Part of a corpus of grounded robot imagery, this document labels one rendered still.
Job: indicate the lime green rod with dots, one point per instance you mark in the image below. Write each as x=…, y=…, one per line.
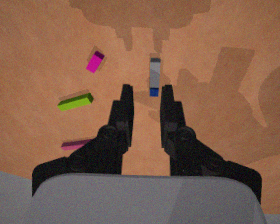
x=74, y=102

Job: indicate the small blue block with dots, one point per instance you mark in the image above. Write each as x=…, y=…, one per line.
x=154, y=92

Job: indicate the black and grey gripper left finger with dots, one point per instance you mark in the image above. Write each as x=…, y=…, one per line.
x=100, y=154

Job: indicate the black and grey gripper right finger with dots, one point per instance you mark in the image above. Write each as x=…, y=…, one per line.
x=189, y=156

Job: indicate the pink rod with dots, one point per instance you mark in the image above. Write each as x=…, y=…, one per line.
x=74, y=145

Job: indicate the grey rod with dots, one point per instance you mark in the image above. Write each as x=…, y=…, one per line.
x=154, y=72

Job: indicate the magenta rectangular block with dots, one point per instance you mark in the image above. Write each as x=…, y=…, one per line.
x=95, y=61

